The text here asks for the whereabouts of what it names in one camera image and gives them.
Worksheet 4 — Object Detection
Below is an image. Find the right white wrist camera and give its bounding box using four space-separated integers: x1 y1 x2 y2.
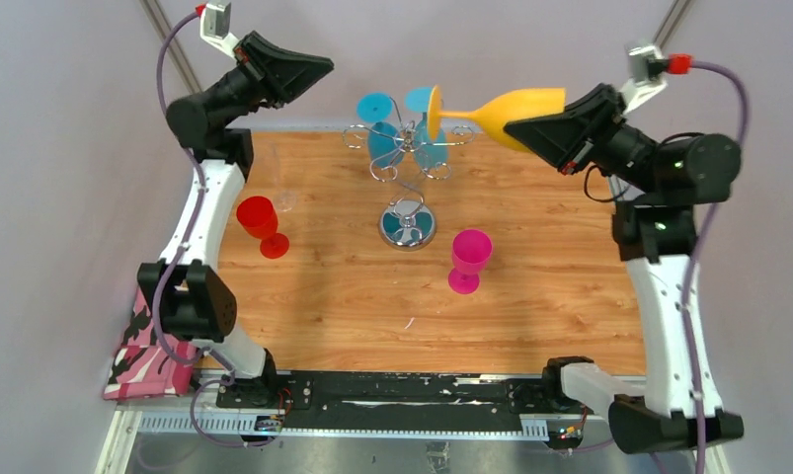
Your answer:
619 41 669 114

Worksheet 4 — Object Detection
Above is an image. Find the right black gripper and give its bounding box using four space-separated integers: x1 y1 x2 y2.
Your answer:
504 82 662 199

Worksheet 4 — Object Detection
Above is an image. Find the yellow wine glass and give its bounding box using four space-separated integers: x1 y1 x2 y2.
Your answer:
427 85 566 153

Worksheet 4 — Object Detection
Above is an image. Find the clear wine glass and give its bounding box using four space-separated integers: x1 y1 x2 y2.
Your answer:
265 142 297 212

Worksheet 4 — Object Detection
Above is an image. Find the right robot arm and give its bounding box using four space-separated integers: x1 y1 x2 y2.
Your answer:
502 84 744 454

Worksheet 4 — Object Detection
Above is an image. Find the pink camouflage cloth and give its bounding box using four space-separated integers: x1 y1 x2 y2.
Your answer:
102 290 193 401

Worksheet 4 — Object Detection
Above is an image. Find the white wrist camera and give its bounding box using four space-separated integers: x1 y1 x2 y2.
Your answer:
619 41 669 114
199 1 239 59

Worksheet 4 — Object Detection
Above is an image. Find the chrome wine glass rack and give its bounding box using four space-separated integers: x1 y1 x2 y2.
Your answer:
342 96 475 251

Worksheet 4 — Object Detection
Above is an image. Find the red wine glass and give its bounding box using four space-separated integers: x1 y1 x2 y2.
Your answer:
236 196 289 259

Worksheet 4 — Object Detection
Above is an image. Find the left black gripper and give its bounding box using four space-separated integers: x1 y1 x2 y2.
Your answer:
205 34 331 126

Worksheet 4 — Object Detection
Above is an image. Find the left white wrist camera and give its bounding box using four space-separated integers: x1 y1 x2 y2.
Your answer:
199 1 239 59

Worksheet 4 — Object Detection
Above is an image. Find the blue wine glass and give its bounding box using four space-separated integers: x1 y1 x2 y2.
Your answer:
405 86 449 172
357 92 404 169

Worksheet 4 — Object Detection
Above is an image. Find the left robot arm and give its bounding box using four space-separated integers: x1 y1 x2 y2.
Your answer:
137 32 334 408

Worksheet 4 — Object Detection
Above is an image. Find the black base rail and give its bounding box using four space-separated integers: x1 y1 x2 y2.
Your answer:
133 367 633 452

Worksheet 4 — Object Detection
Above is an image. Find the pink wine glass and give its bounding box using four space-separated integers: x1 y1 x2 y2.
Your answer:
447 229 494 294

